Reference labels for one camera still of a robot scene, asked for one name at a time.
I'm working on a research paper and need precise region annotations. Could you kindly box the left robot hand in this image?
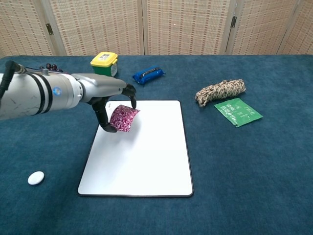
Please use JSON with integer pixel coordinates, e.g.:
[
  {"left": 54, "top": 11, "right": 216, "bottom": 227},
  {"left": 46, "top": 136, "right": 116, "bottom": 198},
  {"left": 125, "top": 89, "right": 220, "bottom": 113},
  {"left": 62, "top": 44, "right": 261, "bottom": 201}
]
[{"left": 71, "top": 72, "right": 137, "bottom": 133}]

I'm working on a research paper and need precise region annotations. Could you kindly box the green bin with yellow lid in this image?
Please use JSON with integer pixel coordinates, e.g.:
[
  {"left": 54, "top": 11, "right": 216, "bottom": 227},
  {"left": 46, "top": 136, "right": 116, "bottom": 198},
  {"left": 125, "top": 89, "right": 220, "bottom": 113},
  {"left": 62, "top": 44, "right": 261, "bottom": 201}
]
[{"left": 90, "top": 51, "right": 118, "bottom": 78}]

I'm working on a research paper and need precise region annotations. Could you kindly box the blue snack packet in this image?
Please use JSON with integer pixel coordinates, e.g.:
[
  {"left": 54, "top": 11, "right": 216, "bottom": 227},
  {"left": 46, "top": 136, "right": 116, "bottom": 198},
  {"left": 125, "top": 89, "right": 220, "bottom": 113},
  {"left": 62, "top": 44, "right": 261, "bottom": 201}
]
[{"left": 132, "top": 64, "right": 167, "bottom": 86}]

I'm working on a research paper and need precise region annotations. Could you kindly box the dark red grape bunch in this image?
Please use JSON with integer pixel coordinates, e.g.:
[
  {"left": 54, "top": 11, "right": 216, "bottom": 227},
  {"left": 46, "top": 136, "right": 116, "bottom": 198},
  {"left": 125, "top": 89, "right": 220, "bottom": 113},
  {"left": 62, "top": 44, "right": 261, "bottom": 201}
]
[{"left": 39, "top": 63, "right": 69, "bottom": 73}]

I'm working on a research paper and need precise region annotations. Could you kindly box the woven folding screen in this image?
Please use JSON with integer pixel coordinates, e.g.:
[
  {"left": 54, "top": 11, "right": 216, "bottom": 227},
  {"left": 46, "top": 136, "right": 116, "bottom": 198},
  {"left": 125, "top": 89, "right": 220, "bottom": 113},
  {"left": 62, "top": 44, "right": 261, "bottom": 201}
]
[{"left": 0, "top": 0, "right": 313, "bottom": 59}]

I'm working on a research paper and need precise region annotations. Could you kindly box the white magnetic board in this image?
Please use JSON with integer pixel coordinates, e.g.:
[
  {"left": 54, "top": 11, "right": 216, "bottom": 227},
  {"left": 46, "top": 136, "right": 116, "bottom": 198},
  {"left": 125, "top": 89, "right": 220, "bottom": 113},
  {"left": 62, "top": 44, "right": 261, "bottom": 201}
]
[{"left": 77, "top": 99, "right": 194, "bottom": 198}]

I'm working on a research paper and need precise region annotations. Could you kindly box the green tea sachet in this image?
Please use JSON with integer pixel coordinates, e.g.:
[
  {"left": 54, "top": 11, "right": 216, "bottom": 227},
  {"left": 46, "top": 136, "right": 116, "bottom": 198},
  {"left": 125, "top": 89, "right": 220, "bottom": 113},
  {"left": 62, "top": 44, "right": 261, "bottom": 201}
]
[{"left": 214, "top": 97, "right": 264, "bottom": 128}]

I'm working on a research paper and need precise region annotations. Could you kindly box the blue table cloth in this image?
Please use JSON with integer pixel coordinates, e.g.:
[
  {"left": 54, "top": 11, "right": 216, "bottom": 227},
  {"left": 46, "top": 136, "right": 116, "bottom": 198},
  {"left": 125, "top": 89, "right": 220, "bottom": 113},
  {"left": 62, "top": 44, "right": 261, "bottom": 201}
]
[{"left": 0, "top": 54, "right": 313, "bottom": 235}]

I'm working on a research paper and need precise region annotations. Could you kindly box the beige braided rope bundle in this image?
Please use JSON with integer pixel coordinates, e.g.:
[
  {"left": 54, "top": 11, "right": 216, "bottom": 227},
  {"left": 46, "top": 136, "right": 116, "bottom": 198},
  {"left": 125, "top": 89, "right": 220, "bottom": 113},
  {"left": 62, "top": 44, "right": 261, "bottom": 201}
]
[{"left": 195, "top": 78, "right": 246, "bottom": 107}]

